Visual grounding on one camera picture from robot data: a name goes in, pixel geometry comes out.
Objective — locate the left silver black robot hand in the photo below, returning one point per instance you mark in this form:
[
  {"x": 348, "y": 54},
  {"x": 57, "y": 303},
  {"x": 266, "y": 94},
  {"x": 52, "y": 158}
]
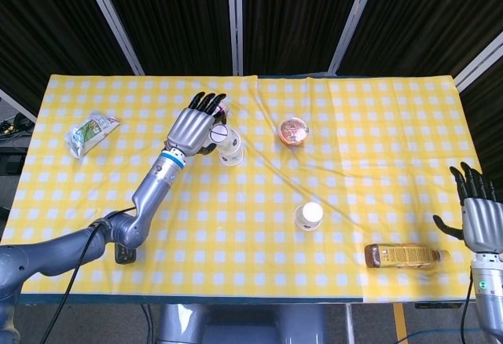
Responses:
[{"x": 188, "y": 130}]

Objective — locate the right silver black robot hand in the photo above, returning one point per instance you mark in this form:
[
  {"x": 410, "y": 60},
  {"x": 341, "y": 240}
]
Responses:
[{"x": 481, "y": 226}]

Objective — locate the paper cup with black line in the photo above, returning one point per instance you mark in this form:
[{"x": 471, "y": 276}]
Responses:
[{"x": 226, "y": 137}]

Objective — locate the white floral paper cup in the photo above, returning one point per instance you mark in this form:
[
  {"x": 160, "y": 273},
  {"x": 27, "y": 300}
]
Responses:
[
  {"x": 232, "y": 158},
  {"x": 309, "y": 216}
]

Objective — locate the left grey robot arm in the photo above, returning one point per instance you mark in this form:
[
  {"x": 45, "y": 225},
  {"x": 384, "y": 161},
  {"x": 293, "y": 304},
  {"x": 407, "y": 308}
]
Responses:
[{"x": 149, "y": 196}]

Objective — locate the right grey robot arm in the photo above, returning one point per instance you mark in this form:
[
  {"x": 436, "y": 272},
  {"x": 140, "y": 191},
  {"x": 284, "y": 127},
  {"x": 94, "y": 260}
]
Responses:
[{"x": 489, "y": 289}]

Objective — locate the grey robot base column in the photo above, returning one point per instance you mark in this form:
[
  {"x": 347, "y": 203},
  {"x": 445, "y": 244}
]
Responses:
[{"x": 236, "y": 324}]

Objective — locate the orange lidded bowl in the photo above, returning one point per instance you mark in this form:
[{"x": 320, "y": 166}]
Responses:
[{"x": 294, "y": 132}]

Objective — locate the maroon label drink bottle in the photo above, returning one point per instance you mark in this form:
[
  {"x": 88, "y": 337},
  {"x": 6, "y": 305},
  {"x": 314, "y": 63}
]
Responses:
[{"x": 225, "y": 111}]

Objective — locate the amber tea bottle yellow label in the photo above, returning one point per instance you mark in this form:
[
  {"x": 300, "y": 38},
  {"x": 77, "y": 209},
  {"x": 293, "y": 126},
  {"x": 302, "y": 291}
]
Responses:
[{"x": 397, "y": 255}]

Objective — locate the green white snack bag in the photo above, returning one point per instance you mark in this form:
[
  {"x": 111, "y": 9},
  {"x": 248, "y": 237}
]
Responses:
[{"x": 90, "y": 134}]

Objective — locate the black partition panel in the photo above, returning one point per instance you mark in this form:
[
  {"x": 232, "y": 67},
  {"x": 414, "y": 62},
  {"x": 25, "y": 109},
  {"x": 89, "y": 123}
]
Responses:
[
  {"x": 298, "y": 18},
  {"x": 47, "y": 26},
  {"x": 428, "y": 18},
  {"x": 169, "y": 18},
  {"x": 487, "y": 124}
]

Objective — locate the yellow white checked tablecloth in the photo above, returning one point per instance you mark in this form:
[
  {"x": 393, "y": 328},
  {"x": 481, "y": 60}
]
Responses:
[{"x": 275, "y": 210}]

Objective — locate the black sauce bottle red cap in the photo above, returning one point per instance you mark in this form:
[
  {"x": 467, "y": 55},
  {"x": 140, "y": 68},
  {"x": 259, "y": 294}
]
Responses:
[{"x": 125, "y": 257}]

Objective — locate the grey aluminium frame bar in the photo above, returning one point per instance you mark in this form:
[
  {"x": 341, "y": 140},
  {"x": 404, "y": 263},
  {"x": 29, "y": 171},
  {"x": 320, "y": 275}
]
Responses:
[
  {"x": 236, "y": 22},
  {"x": 112, "y": 22},
  {"x": 15, "y": 104},
  {"x": 353, "y": 22},
  {"x": 479, "y": 59}
]

